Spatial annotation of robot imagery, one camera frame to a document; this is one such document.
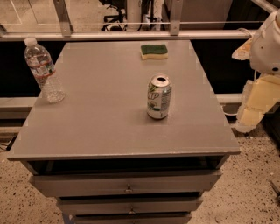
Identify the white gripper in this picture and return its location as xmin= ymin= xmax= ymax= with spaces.
xmin=232 ymin=10 xmax=280 ymax=133

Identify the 7up soda can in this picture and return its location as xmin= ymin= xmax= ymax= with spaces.
xmin=147 ymin=73 xmax=172 ymax=119

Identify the green yellow sponge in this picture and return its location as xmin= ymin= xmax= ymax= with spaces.
xmin=141 ymin=45 xmax=168 ymax=60

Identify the top grey drawer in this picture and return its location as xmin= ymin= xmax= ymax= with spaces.
xmin=30 ymin=170 xmax=221 ymax=197

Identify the grey drawer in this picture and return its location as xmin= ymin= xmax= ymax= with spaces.
xmin=58 ymin=196 xmax=202 ymax=215
xmin=30 ymin=170 xmax=221 ymax=197
xmin=73 ymin=213 xmax=192 ymax=224

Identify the black office chair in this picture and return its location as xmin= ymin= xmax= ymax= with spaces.
xmin=99 ymin=0 xmax=127 ymax=32

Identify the grey drawer cabinet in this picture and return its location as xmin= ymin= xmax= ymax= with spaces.
xmin=6 ymin=39 xmax=242 ymax=224

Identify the middle grey drawer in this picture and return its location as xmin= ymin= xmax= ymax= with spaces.
xmin=58 ymin=196 xmax=202 ymax=215

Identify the clear plastic water bottle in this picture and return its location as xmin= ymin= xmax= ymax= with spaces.
xmin=24 ymin=38 xmax=66 ymax=103

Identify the bottom grey drawer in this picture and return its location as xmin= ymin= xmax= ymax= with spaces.
xmin=73 ymin=213 xmax=192 ymax=224

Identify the white cable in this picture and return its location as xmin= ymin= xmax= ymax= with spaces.
xmin=220 ymin=104 xmax=239 ymax=117

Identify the metal railing frame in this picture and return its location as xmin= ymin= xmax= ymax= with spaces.
xmin=0 ymin=0 xmax=279 ymax=41

